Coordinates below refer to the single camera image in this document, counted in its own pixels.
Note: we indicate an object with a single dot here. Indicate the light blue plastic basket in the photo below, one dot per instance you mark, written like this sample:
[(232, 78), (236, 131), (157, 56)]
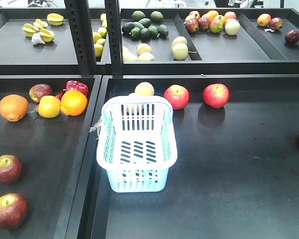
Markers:
[(137, 144)]

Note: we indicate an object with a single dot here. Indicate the pale peach behind basket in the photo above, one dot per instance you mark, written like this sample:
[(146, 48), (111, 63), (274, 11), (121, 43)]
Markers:
[(144, 89)]

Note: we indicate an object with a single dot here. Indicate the red apple right of basket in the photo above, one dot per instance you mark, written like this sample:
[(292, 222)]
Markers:
[(178, 96)]

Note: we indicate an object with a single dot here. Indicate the red apple far right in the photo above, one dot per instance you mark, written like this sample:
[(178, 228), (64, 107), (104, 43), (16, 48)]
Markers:
[(216, 95)]

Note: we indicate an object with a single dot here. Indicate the orange right round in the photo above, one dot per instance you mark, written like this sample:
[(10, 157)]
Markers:
[(73, 103)]

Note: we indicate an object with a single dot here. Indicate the red bell pepper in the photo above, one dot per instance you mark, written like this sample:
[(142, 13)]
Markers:
[(74, 85)]

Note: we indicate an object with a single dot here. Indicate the black wooden produce stand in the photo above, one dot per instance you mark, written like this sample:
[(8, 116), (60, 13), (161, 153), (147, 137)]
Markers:
[(237, 172)]

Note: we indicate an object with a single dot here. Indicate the yellow apple centre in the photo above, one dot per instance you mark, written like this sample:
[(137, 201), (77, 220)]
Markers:
[(49, 107)]

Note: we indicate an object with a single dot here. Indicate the red yellow apple back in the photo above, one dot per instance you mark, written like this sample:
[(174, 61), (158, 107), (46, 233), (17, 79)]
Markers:
[(38, 91)]

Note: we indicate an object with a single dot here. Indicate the orange left with nub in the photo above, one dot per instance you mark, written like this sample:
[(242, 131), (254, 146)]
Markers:
[(13, 107)]

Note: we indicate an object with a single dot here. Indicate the white garlic bulb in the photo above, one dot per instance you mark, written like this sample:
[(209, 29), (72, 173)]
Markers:
[(36, 39)]

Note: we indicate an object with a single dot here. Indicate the dark red apple upper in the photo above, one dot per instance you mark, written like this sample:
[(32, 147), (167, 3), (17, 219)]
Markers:
[(11, 169)]

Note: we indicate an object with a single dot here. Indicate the dark red apple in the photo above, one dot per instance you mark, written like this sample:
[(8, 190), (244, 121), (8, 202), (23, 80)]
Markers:
[(14, 208), (11, 169)]

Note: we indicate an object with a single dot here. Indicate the dark red apple lower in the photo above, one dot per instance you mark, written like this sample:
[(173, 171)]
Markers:
[(14, 208)]

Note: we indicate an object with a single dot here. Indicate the black upright post right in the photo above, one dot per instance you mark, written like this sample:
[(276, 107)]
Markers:
[(114, 35)]

